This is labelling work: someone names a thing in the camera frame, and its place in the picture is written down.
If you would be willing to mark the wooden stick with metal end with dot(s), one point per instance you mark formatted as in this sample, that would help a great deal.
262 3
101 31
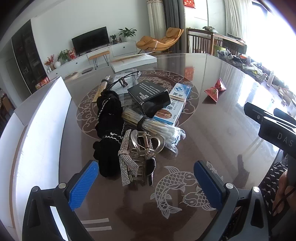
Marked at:
103 88

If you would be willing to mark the white bottle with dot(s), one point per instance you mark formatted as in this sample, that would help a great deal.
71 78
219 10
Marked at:
270 78

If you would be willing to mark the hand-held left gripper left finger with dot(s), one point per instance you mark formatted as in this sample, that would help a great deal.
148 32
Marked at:
82 185

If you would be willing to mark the black television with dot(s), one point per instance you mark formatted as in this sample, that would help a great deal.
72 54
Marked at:
90 40

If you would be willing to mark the beige curtain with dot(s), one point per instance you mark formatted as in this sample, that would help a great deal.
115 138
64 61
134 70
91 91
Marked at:
156 18

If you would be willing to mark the person's right hand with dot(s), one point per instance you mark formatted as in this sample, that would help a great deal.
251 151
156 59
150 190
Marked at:
283 194

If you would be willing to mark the red gift pouch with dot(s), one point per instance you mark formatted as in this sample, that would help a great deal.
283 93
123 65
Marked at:
216 90

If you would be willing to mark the red wall decoration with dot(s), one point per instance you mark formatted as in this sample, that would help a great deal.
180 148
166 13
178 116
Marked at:
188 2

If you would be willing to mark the black scrunchie with white trim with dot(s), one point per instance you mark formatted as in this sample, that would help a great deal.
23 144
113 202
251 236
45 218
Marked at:
108 129

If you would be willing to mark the small green potted plant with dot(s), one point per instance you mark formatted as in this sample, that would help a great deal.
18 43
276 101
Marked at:
113 38

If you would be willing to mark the leafy potted plant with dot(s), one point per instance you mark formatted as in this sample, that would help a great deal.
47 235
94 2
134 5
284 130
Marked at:
63 55

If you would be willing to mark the white book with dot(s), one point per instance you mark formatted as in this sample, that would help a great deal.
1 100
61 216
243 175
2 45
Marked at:
131 61

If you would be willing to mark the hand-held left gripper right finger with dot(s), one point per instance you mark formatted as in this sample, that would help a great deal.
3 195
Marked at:
208 185

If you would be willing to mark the silver rhinestone hair band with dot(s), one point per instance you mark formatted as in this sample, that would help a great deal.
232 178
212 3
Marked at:
127 157

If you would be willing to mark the red flowers in vase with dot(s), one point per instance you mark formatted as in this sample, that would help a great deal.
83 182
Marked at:
49 61

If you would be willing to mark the black display cabinet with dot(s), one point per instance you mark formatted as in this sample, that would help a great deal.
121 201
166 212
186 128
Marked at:
27 60

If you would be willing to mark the bundle of cotton swabs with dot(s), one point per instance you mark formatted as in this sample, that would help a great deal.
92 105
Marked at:
152 129

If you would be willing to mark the black cardboard box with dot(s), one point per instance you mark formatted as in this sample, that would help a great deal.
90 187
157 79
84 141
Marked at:
150 97

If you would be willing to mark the round wooden board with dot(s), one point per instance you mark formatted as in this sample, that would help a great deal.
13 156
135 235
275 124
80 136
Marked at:
71 76

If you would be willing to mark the blue white medicine box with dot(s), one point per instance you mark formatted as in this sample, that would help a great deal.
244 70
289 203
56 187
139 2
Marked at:
178 99

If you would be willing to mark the red box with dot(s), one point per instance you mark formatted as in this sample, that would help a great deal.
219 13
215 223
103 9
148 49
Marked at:
72 55

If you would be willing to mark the grey curtain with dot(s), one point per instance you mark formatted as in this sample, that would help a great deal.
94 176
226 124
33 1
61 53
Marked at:
173 18

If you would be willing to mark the large green potted plant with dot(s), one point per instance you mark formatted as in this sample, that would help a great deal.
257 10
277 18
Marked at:
127 32

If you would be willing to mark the clear hair claw clip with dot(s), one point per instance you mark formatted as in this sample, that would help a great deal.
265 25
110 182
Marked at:
145 148

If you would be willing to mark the white storage box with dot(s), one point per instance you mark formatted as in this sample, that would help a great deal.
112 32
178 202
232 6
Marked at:
39 129

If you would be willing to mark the clear plastic bag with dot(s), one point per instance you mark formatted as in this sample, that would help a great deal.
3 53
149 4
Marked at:
126 81

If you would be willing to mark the orange lounge chair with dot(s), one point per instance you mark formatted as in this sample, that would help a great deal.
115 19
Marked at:
159 40

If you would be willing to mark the wooden railed bench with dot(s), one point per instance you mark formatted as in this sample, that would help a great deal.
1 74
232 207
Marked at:
208 41

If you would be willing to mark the white television cabinet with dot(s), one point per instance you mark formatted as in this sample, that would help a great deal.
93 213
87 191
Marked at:
120 49

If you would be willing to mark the white sheer curtain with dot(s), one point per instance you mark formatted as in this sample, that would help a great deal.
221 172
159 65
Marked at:
235 16

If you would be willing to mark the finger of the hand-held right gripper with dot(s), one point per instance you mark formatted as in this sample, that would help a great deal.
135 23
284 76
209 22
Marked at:
285 114
254 112

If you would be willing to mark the wooden stool with black legs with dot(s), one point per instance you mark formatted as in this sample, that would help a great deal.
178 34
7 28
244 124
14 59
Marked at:
98 55

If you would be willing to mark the black white patterned clothing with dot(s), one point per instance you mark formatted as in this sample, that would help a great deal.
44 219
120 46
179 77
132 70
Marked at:
269 185

